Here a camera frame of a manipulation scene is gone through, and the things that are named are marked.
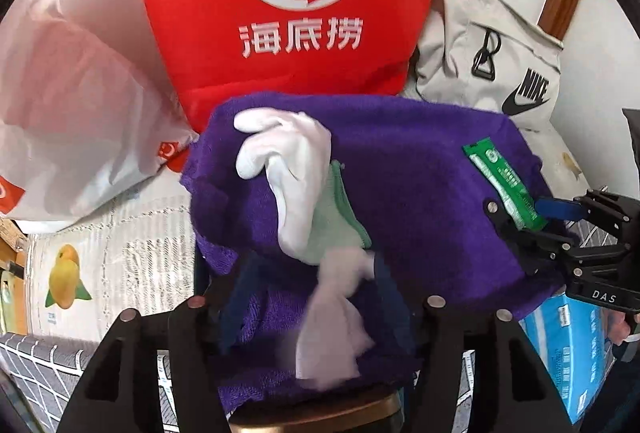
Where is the green sachet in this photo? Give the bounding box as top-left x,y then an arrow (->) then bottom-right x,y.
462,138 -> 548,234

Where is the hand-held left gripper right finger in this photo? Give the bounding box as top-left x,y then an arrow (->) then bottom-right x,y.
370,253 -> 574,433

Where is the white cloth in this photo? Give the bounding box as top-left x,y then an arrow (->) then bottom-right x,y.
295,248 -> 377,389

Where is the grey checked blanket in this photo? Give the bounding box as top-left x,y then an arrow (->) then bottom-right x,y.
0,330 -> 478,433

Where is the mint green cloth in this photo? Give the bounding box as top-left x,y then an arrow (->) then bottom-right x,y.
300,160 -> 373,264

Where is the wooden bed headboard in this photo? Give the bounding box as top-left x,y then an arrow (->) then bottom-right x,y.
0,218 -> 31,336

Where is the white plastic shopping bag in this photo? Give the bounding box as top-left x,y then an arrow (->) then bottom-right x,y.
0,0 -> 201,234

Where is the fruit print bed sheet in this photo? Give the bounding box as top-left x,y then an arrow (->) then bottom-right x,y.
25,113 -> 601,349

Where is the white glove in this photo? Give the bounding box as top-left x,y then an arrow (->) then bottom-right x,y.
234,109 -> 333,259

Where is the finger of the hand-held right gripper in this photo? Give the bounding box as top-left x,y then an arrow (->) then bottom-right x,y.
482,198 -> 576,276
535,187 -> 631,234

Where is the purple towel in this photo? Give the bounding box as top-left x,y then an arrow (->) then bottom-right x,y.
179,92 -> 571,414

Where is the red paper shopping bag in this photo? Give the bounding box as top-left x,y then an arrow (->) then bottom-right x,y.
127,0 -> 448,134

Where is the person's right hand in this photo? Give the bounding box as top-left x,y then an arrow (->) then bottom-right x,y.
607,308 -> 640,346

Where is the blue tissue pack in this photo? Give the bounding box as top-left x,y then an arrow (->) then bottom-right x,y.
517,290 -> 618,424

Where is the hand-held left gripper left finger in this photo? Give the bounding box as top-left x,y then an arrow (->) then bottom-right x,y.
59,253 -> 266,433

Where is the grey waist bag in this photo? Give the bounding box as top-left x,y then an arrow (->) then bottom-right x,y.
405,0 -> 566,134

